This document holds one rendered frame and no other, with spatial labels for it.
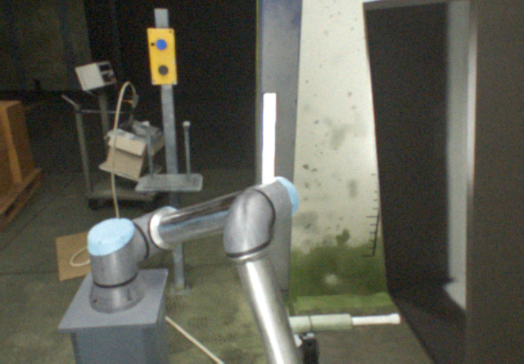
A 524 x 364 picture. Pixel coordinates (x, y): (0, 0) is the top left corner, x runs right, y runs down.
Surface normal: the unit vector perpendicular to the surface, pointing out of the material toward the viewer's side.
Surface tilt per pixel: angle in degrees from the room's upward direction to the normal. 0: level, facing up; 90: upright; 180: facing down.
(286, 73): 90
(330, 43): 90
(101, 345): 90
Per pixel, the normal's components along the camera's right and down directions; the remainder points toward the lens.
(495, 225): 0.11, 0.35
